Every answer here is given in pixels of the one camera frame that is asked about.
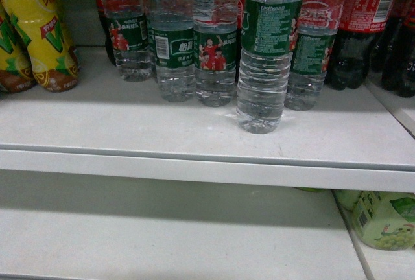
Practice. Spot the clear water bottle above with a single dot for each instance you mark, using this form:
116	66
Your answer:
268	39

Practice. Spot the water bottle barcode label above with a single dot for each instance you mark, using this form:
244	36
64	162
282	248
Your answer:
171	22

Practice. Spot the water bottle athletes label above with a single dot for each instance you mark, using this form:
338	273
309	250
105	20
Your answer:
215	50

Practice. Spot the water bottle far left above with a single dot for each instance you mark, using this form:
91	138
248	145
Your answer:
127	27

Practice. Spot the water bottle right rear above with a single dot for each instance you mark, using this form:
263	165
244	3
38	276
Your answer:
318	25

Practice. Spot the white lower shelf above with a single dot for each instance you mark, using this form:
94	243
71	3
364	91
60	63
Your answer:
76	246

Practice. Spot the yellow lemon tea bottle left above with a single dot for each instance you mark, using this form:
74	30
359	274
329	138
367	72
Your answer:
16	68

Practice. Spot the yellow lemon tea bottle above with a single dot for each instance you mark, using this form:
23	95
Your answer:
47	40
16	68

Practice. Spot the cola bottle far right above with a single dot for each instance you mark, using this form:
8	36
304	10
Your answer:
398	70

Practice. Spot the green grape juice bottle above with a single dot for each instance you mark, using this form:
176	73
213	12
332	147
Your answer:
382	220

